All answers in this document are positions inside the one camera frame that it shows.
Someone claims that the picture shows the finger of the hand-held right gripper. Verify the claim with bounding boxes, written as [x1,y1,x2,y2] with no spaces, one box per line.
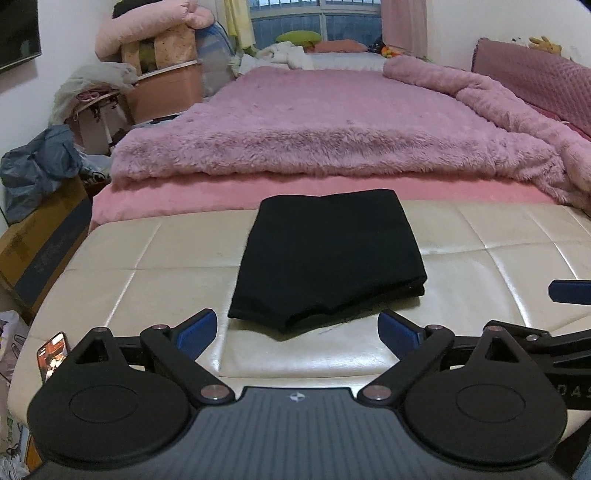
[548,279,591,304]
[508,325,591,367]

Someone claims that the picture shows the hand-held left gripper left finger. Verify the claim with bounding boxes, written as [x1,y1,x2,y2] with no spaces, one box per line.
[69,309,234,408]

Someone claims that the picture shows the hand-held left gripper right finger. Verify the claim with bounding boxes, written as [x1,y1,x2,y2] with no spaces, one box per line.
[358,310,537,409]

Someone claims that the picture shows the black pants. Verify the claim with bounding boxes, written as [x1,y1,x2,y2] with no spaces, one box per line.
[227,188,428,332]

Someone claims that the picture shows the cream leather bench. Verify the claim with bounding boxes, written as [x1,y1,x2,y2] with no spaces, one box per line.
[7,199,591,464]

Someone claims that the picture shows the pink bed sheet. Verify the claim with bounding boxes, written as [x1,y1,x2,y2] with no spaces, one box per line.
[87,172,557,232]

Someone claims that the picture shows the smartphone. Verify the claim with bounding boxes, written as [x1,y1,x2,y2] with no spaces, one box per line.
[36,330,71,385]

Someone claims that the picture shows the brown cardboard box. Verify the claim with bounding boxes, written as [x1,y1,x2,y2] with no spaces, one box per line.
[0,174,94,325]

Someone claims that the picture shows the printed plastic bag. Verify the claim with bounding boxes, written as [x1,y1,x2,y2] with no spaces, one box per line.
[0,309,30,386]

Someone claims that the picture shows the purple quilted headboard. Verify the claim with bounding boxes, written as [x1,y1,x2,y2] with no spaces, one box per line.
[471,38,591,140]

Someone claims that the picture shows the pink fluffy blanket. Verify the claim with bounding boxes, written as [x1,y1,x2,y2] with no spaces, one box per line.
[110,58,591,214]

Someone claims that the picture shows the grey-blue jacket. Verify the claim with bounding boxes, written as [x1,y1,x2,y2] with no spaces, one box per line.
[0,124,85,226]

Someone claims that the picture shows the wooden stool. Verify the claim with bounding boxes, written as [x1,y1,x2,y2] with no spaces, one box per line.
[68,89,136,155]

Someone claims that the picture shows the yellow-brown plush toy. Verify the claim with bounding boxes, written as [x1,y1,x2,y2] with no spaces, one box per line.
[528,35,563,55]

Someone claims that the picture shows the colourful small toy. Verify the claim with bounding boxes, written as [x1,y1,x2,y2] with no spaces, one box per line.
[368,41,403,59]

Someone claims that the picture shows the beige floral bag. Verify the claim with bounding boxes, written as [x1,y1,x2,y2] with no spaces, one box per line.
[121,24,200,75]

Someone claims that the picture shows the white crumpled cloth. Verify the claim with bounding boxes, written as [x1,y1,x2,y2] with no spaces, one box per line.
[240,41,306,71]

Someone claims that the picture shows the orange pillow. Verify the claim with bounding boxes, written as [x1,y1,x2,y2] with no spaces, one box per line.
[313,40,368,54]

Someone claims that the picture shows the pink curtain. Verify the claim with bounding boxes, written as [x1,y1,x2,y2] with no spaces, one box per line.
[380,0,428,59]

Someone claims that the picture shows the pink duvet bundle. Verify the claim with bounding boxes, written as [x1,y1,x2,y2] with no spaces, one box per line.
[95,0,216,60]

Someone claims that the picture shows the green pillow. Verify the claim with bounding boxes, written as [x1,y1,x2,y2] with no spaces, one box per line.
[276,30,322,48]

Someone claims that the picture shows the yellow curtain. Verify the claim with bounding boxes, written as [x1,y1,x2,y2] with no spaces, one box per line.
[223,0,256,52]

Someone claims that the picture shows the window with bars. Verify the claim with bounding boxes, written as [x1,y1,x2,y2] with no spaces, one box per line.
[248,0,384,44]

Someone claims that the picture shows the black television screen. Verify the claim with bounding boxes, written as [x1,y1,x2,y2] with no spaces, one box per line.
[0,0,43,73]

